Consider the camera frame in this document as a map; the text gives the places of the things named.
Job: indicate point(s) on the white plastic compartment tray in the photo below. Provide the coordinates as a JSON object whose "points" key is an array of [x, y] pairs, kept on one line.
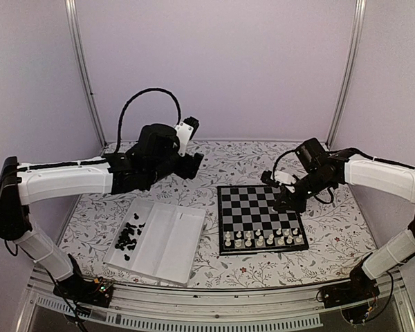
{"points": [[167, 247]]}

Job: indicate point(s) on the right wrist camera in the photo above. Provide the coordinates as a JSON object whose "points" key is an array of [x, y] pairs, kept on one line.
{"points": [[279, 179]]}

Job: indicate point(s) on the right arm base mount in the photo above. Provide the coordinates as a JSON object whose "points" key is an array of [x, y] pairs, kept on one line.
{"points": [[362, 298]]}

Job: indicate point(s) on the front aluminium rail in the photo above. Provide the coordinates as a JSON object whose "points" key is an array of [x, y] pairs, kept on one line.
{"points": [[137, 307]]}

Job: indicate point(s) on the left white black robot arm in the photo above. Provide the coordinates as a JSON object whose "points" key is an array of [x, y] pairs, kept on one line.
{"points": [[23, 183]]}

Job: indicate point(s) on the white chess knight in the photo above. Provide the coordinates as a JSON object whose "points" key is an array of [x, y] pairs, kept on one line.
{"points": [[237, 243], [289, 238]]}

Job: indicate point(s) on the pile of black chess pieces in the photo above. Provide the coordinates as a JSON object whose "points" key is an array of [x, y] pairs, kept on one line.
{"points": [[129, 235]]}

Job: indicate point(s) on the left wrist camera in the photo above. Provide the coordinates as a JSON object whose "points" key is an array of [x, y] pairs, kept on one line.
{"points": [[185, 131]]}

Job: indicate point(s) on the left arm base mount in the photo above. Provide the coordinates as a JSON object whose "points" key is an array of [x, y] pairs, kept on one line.
{"points": [[96, 292]]}

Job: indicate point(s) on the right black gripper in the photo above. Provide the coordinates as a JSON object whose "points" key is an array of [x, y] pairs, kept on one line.
{"points": [[295, 205]]}

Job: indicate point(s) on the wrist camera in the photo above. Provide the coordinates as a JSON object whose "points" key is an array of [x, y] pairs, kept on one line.
{"points": [[185, 131], [279, 179]]}

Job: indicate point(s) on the white chess king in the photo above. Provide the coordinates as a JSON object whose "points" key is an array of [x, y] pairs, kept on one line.
{"points": [[260, 241]]}

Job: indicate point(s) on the floral patterned table mat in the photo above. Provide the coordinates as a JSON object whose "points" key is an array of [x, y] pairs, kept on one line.
{"points": [[338, 235]]}

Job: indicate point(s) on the black silver chess board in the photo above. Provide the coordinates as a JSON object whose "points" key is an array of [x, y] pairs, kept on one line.
{"points": [[250, 207]]}

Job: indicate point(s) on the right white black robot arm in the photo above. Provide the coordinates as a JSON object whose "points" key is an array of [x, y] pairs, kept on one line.
{"points": [[361, 169]]}

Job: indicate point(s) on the left aluminium frame post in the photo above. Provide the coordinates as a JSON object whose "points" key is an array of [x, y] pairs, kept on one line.
{"points": [[76, 38]]}

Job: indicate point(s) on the aluminium frame post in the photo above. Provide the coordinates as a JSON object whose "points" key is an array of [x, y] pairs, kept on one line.
{"points": [[354, 43], [76, 38]]}

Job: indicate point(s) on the right aluminium frame post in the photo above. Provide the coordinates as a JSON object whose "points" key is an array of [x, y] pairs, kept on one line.
{"points": [[354, 43]]}

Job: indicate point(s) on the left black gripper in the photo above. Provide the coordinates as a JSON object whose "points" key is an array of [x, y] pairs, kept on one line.
{"points": [[191, 166]]}

